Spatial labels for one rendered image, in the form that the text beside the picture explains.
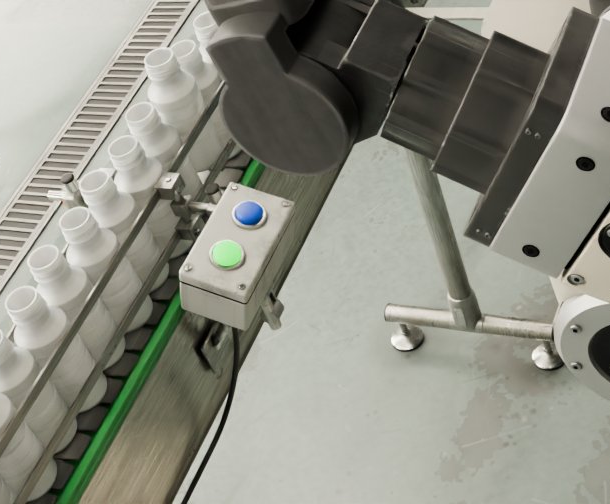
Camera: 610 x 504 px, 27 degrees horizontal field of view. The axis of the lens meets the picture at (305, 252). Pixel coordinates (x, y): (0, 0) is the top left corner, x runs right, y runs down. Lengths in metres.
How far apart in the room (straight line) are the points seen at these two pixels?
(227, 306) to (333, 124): 0.69
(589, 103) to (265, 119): 0.17
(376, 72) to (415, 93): 0.02
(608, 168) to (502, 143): 0.06
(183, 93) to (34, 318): 0.35
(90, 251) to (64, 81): 2.49
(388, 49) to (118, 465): 0.84
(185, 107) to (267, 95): 0.84
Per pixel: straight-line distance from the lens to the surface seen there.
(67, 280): 1.37
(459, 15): 1.87
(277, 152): 0.70
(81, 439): 1.40
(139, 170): 1.46
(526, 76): 0.67
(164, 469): 1.51
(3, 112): 3.87
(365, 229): 2.94
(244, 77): 0.67
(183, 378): 1.51
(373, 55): 0.67
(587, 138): 0.63
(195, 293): 1.35
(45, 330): 1.34
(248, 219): 1.36
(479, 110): 0.66
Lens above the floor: 1.99
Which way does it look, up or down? 43 degrees down
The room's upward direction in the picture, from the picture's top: 23 degrees counter-clockwise
